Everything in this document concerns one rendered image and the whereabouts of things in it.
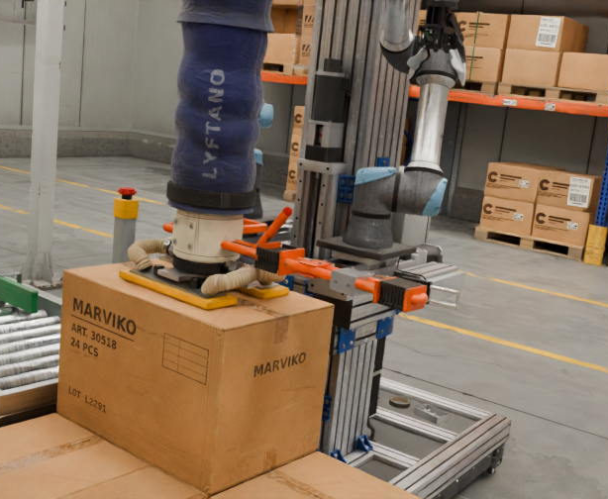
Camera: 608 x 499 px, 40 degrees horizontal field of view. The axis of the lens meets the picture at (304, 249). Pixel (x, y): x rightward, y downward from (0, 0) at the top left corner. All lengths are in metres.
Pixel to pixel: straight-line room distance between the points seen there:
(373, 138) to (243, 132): 0.75
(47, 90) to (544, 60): 5.49
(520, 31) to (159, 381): 7.80
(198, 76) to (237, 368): 0.69
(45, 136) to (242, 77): 3.68
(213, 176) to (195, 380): 0.48
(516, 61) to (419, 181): 7.00
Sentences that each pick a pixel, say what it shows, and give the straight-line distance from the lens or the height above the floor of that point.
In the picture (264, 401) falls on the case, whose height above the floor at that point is 0.74.
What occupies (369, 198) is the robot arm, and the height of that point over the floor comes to 1.18.
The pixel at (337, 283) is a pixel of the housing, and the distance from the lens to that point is 1.83.
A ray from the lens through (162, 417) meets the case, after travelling 2.04.
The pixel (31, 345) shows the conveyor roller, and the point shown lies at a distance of 2.94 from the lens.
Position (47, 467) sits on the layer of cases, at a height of 0.54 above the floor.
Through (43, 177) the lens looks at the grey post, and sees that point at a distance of 5.64.
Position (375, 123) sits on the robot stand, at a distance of 2.68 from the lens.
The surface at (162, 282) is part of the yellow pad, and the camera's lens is 2.09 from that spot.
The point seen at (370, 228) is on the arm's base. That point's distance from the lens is 2.43.
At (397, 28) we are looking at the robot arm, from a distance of 2.43.
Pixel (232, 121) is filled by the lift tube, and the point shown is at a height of 1.38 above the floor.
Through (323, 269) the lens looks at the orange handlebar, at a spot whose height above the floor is 1.08.
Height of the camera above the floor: 1.48
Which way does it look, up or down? 11 degrees down
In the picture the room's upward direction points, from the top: 6 degrees clockwise
